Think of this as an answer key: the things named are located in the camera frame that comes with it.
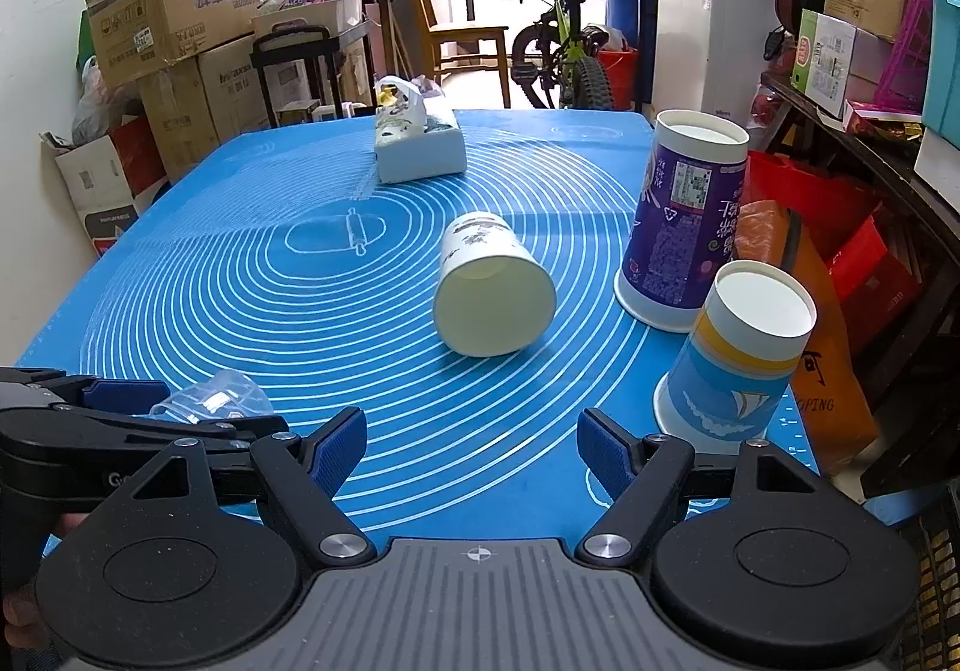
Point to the dark wooden shelf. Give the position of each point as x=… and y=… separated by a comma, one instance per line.
x=799, y=132

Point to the teal plastic bin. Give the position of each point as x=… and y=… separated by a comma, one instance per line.
x=941, y=111

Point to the lower stacked cardboard box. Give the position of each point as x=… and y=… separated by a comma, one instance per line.
x=198, y=104

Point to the red gift bag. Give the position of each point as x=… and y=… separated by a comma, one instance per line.
x=869, y=253

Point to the pink plastic basket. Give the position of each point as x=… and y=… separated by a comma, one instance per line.
x=903, y=83

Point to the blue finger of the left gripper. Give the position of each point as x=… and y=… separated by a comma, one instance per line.
x=111, y=395

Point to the white paper cup lying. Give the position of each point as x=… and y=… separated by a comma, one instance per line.
x=493, y=297

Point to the blue yellow paper cup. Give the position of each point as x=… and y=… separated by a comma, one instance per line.
x=735, y=364

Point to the green black bicycle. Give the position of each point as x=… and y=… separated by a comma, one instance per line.
x=554, y=60

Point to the person's left hand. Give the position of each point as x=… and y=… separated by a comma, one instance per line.
x=24, y=628

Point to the blue silicone baking mat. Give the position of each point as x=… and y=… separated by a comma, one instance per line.
x=281, y=257

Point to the green white product box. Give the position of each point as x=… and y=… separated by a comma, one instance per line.
x=837, y=62

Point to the clear plastic cup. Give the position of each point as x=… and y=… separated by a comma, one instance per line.
x=222, y=398

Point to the tall purple paper cup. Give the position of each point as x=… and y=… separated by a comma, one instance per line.
x=684, y=224

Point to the white tissue box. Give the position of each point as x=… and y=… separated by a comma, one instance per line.
x=416, y=135

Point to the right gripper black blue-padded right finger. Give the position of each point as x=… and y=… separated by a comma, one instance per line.
x=644, y=480

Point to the orange shopping bag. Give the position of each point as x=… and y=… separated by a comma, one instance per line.
x=828, y=394

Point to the white chest freezer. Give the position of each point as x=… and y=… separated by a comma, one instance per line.
x=709, y=55

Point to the blue water barrel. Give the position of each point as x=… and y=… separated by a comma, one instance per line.
x=637, y=20

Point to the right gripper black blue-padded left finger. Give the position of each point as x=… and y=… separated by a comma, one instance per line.
x=298, y=479

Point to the white red cardboard box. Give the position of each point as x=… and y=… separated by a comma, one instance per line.
x=111, y=181

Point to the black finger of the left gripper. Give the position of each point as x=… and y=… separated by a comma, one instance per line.
x=77, y=429

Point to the red bucket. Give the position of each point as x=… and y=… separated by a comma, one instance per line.
x=620, y=66

